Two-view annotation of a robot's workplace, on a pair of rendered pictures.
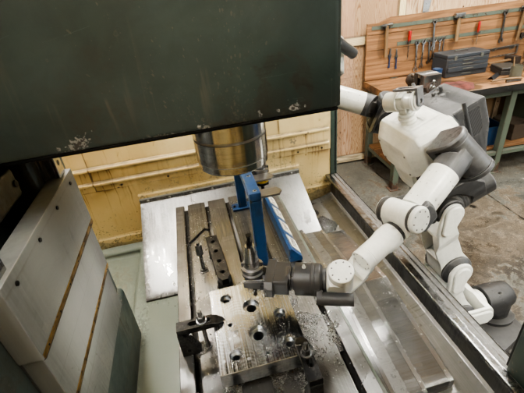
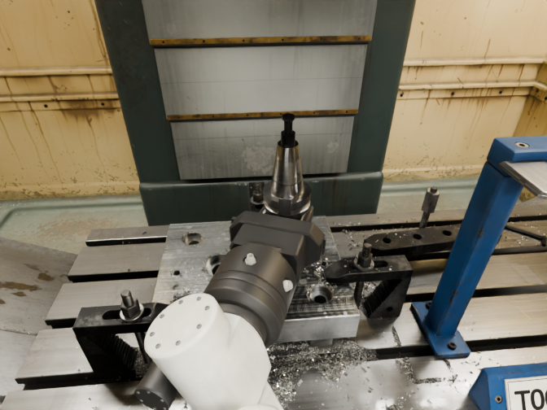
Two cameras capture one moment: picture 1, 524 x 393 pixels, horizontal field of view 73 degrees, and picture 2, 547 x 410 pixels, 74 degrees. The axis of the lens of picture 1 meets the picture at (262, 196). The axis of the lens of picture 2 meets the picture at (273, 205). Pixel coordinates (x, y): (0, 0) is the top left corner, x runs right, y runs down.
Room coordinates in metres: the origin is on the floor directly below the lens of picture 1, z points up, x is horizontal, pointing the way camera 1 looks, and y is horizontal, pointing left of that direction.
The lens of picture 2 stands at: (0.75, -0.35, 1.40)
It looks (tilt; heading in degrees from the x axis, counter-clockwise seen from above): 35 degrees down; 94
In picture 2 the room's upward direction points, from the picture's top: straight up
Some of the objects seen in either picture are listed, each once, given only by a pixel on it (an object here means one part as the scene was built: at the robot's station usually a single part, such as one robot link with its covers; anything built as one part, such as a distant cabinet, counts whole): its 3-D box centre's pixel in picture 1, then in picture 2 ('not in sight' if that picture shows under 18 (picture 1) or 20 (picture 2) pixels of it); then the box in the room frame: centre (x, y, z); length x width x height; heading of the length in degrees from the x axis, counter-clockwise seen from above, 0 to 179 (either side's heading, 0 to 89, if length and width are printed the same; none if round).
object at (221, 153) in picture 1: (229, 136); not in sight; (0.74, 0.05, 1.51); 0.16 x 0.16 x 0.12
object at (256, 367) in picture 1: (255, 324); (251, 273); (0.68, 0.06, 0.97); 0.29 x 0.23 x 0.05; 9
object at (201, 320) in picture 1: (201, 330); (258, 213); (0.68, 0.21, 0.97); 0.13 x 0.03 x 0.15; 99
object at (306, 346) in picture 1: (307, 364); (133, 329); (0.54, -0.06, 0.97); 0.13 x 0.03 x 0.15; 9
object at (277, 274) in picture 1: (288, 277); (264, 262); (0.72, -0.05, 1.10); 0.13 x 0.12 x 0.10; 167
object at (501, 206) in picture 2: (259, 235); (466, 262); (0.99, 0.02, 1.05); 0.10 x 0.05 x 0.30; 99
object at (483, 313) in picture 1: (462, 306); not in sight; (1.22, -0.96, 0.28); 0.21 x 0.20 x 0.13; 99
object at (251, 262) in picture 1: (250, 255); (287, 167); (0.74, 0.05, 1.17); 0.04 x 0.04 x 0.07
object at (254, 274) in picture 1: (252, 268); (286, 197); (0.74, 0.05, 1.13); 0.06 x 0.06 x 0.03
